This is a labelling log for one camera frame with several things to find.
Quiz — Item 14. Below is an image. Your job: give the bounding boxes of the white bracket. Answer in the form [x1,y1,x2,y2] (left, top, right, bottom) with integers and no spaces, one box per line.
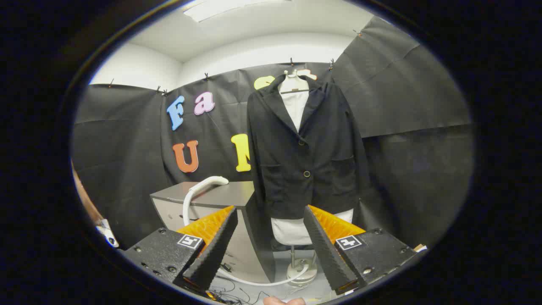
[97,219,120,248]

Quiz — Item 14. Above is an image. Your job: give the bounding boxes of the white clothes hanger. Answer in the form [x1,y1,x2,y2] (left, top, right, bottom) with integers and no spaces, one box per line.
[280,70,310,94]

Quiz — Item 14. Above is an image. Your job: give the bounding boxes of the row of black clips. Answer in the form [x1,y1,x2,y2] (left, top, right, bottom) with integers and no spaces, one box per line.
[108,30,362,96]

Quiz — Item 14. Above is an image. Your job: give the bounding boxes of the black floor cables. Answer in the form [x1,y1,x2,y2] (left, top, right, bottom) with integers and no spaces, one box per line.
[207,285,265,305]

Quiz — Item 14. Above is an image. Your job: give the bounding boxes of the white garment steamer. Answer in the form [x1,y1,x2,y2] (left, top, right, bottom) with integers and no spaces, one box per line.
[183,176,229,226]

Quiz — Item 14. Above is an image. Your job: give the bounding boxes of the metal garment stand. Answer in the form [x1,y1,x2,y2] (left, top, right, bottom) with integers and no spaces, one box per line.
[287,245,318,285]

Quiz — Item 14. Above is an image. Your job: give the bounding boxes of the black jacket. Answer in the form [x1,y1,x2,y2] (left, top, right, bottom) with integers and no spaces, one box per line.
[247,74,371,220]

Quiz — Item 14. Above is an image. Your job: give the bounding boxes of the white steamer hose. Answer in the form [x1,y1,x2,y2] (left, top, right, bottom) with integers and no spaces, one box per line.
[216,262,312,287]

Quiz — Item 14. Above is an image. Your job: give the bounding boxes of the black backdrop cloth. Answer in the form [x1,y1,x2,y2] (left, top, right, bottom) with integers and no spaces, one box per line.
[71,16,474,250]

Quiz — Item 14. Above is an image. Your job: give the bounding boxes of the brown wooden board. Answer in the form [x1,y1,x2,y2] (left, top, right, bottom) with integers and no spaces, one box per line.
[71,161,104,225]

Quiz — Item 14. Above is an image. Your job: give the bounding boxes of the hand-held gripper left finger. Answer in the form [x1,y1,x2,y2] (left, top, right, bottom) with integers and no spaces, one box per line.
[123,206,238,297]

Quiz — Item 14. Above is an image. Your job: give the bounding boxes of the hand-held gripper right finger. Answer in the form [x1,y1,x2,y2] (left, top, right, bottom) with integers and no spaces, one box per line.
[303,205,418,296]

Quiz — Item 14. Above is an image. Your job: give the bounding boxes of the white shirt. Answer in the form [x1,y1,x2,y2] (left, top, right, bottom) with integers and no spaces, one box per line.
[271,80,354,246]

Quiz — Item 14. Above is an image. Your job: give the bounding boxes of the grey cabinet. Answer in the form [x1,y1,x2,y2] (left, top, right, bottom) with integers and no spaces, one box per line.
[150,181,276,283]

